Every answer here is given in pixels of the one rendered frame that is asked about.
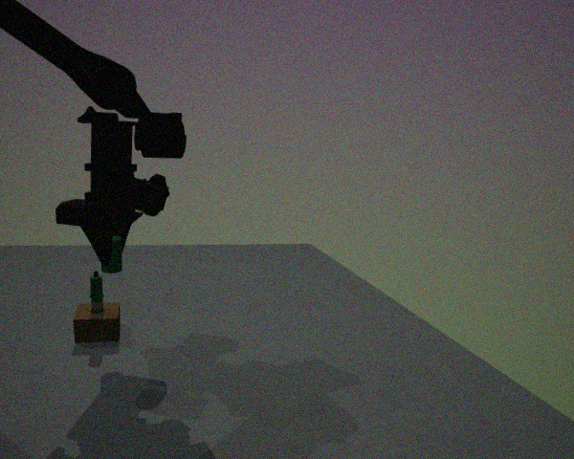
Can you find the brown block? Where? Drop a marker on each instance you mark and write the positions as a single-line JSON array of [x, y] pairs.
[[96, 327]]

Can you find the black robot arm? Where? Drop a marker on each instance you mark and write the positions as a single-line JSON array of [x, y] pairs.
[[112, 87]]

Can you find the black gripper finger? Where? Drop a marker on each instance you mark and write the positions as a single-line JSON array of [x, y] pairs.
[[123, 228], [101, 239]]

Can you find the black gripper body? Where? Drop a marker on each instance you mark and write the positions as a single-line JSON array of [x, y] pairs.
[[97, 209]]

